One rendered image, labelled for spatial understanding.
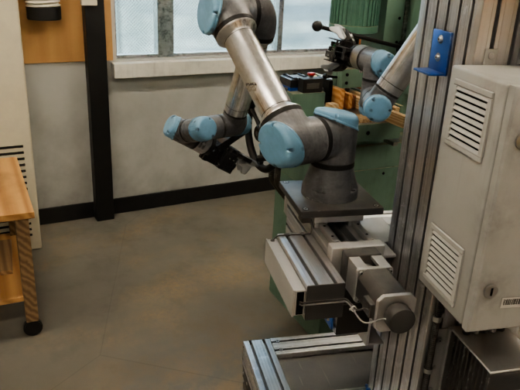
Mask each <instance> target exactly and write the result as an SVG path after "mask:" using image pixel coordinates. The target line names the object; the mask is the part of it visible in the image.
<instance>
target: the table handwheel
mask: <svg viewBox="0 0 520 390"><path fill-rule="evenodd" d="M248 113H249V115H250V117H251V130H250V132H248V133H247V134H246V135H245V141H246V146H247V149H248V154H249V156H250V158H252V159H253V160H255V157H256V156H257V153H256V151H255V147H254V142H253V138H252V117H253V118H254V120H255V123H256V126H255V129H254V136H255V139H256V140H257V141H258V142H259V140H258V133H259V130H260V127H259V126H260V123H261V122H260V121H259V119H258V116H257V114H256V112H255V104H254V102H253V100H251V104H250V107H249V110H248ZM255 161H256V160H255ZM256 162H257V161H256ZM257 164H258V167H256V168H257V169H258V170H259V171H261V172H263V173H270V172H272V171H273V170H274V169H275V168H276V167H274V166H272V165H271V164H270V163H269V164H268V165H267V166H266V165H264V162H257Z"/></svg>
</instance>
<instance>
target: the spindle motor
mask: <svg viewBox="0 0 520 390"><path fill-rule="evenodd" d="M380 8H381V0H331V3H330V21H329V27H331V26H334V24H339V25H341V26H343V27H344V28H345V29H348V30H349V31H350V32H351V33H356V34H359V35H371V34H374V33H377V32H378V22H379V15H380Z"/></svg>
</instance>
